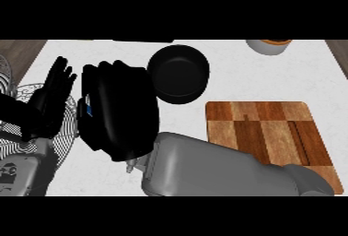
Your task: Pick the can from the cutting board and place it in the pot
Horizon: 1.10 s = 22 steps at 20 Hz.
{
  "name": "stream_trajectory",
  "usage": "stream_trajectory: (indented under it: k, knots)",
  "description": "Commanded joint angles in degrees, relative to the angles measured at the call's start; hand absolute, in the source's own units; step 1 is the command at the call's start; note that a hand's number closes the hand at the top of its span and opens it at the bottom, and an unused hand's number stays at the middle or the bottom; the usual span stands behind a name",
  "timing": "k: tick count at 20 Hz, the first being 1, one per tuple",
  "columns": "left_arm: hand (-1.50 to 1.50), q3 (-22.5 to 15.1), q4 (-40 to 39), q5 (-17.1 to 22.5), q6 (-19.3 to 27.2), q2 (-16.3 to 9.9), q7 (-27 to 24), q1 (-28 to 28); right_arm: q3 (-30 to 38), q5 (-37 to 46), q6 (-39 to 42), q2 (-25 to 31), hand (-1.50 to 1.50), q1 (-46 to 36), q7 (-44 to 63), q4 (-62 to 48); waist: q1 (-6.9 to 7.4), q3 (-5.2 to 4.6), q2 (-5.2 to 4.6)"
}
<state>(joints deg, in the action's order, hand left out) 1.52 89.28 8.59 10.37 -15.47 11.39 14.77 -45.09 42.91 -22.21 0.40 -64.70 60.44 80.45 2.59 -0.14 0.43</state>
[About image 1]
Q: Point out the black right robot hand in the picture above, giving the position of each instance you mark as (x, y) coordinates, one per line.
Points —
(124, 113)

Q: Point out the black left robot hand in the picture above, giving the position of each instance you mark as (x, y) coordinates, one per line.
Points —
(48, 107)

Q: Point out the blue can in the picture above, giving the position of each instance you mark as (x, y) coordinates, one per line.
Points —
(89, 107)

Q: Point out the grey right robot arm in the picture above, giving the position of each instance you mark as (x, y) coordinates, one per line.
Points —
(217, 172)

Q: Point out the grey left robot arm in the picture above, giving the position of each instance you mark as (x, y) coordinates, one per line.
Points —
(23, 172)

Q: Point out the black pot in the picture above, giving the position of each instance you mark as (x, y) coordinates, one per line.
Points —
(179, 75)

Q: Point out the wooden cutting board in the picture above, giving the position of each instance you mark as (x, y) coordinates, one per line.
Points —
(272, 135)

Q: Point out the grey cup with brown contents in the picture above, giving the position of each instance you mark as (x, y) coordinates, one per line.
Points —
(269, 47)

